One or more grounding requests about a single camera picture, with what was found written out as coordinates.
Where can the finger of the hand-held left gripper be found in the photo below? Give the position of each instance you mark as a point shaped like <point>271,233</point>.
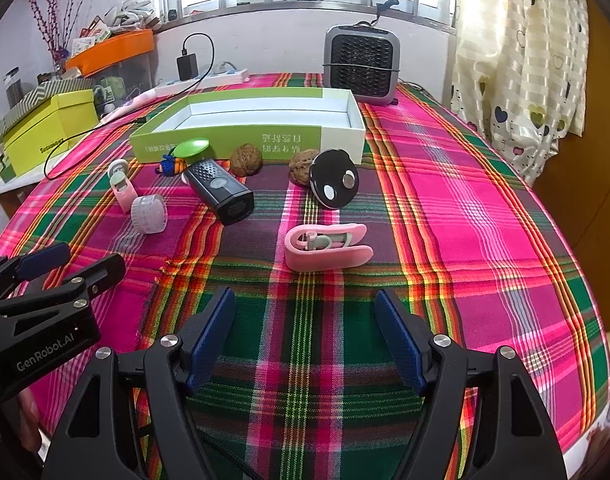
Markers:
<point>100,272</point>
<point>45,259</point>

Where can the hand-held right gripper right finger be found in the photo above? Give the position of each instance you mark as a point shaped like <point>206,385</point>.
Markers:
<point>400,340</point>

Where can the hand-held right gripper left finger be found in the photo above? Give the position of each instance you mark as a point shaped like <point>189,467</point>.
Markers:
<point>212,340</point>

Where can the translucent white jar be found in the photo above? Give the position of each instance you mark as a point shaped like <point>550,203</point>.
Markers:
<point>147,215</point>

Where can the pink clip with green pad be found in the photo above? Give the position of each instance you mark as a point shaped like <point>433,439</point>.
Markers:
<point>122,195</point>

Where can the black bike light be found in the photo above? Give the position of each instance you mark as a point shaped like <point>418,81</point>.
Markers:
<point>217,187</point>

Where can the green lid clear bottle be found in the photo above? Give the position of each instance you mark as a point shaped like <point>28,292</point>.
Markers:
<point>191,147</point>

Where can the black round disc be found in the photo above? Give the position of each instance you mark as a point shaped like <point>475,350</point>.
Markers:
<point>330,172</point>

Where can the brown walnut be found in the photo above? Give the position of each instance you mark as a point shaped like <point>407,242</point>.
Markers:
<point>301,167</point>
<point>246,160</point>

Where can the green white cardboard box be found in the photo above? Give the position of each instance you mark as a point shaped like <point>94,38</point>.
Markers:
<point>265,110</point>

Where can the person's left hand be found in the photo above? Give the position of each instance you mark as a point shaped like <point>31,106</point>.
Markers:
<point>29,412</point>

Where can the white side table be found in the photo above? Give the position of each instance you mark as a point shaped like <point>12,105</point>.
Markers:
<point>10,187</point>

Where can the lime green box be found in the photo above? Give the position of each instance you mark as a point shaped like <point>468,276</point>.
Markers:
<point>45,135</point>

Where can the pink green plaid blanket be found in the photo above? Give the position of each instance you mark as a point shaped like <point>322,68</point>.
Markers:
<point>435,210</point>

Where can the grey chevron patterned box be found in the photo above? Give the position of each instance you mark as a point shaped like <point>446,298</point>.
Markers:
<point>30,102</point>

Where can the pink white tube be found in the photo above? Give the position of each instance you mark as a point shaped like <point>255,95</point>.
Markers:
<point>135,102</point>

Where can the dark glass jar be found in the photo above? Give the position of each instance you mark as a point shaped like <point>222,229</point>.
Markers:
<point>13,87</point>

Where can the purple flower branches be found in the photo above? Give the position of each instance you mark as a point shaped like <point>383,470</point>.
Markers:
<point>60,55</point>

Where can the clear bin with orange lid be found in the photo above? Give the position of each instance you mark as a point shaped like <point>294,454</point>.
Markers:
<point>115,50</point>

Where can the white floral bed sheet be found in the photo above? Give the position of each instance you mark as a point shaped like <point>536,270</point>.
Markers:
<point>602,435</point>

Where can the black power adapter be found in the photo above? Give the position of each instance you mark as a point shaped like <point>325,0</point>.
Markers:
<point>187,66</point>

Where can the colourful paper packets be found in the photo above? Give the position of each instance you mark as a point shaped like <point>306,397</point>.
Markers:
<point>92,35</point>

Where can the white power strip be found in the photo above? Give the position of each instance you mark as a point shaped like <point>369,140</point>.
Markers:
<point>225,77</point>

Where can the white plastic bags pile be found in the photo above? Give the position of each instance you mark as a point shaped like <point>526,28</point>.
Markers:
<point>130,12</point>

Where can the brown wooden wardrobe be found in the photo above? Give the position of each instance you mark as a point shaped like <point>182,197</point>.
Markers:
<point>590,160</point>

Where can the grey space heater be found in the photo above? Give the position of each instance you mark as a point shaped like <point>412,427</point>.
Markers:
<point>360,60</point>

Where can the cream heart print curtain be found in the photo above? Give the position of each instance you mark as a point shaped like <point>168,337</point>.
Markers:
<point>515,60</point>

